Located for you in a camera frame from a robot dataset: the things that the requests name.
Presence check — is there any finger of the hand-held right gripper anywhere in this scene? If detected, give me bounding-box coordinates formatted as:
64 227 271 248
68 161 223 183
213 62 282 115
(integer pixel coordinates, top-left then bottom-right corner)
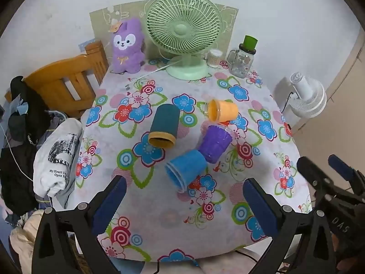
328 154 365 198
297 156 340 198

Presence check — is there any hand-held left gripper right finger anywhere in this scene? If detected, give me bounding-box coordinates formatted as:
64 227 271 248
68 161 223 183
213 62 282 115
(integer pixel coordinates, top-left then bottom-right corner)
242 177 339 274

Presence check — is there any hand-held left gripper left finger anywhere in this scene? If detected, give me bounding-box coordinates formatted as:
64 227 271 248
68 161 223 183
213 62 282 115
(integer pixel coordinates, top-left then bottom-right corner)
32 175 128 274

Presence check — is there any purple ribbed cup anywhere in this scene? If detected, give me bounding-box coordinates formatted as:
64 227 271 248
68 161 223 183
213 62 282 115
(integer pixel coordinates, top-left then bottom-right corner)
198 124 234 163

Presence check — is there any blue ribbed cup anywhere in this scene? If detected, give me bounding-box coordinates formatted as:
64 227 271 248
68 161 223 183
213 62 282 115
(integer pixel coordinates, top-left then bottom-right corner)
165 149 208 192

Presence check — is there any teal cup with tan rim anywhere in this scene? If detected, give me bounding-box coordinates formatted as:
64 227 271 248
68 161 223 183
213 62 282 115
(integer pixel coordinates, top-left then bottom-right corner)
148 103 181 149

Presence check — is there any orange cup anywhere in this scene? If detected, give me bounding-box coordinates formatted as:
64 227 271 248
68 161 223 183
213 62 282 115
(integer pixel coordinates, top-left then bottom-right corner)
206 99 238 123

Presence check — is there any white printed shirt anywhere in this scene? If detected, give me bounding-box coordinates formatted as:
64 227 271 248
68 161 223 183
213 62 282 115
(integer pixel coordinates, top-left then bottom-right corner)
33 118 84 209

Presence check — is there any white round fan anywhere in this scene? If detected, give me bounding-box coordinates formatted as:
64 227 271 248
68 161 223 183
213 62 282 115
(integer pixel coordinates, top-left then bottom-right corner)
288 73 327 118

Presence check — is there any cream cloth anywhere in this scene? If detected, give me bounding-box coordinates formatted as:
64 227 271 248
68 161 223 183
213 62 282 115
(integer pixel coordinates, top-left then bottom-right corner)
8 210 46 274

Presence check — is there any pile of dark clothes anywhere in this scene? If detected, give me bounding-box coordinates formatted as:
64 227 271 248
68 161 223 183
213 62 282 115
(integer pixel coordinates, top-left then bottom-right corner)
0 76 69 217

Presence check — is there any floral tablecloth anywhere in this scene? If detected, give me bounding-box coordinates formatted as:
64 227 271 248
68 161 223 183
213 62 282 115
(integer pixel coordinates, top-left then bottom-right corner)
76 54 313 263

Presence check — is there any glass jar mug green lid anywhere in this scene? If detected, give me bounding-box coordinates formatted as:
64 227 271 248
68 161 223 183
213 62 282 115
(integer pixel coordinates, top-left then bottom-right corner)
227 35 258 79

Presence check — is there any wooden chair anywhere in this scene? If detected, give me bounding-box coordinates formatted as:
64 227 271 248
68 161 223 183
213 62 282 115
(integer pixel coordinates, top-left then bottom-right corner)
6 40 109 119

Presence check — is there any purple plush toy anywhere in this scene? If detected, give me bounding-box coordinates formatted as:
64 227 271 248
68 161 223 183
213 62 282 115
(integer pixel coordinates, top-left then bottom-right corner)
108 18 146 75

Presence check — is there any clear cotton swab container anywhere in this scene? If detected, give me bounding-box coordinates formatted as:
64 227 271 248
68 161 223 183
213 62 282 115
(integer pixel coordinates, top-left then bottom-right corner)
207 49 223 68

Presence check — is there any green desk fan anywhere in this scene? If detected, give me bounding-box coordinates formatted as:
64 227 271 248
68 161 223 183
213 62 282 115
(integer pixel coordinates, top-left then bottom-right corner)
146 0 223 80

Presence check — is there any thin white cable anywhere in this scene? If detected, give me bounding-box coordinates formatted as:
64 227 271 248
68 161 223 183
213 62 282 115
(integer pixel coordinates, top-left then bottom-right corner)
0 123 34 182

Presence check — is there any white fan cable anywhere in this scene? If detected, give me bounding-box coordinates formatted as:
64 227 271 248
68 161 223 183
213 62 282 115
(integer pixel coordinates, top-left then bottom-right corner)
125 60 175 87

